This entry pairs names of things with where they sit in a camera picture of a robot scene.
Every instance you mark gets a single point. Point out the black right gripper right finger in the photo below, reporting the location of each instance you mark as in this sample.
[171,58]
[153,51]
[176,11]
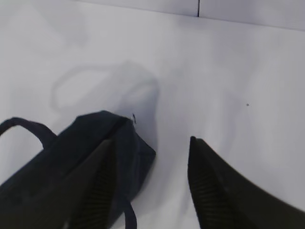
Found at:
[225,199]

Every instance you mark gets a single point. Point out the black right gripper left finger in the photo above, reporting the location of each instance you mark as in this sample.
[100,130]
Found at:
[94,174]

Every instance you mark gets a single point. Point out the dark navy lunch bag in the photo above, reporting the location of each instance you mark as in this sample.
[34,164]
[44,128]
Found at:
[39,195]

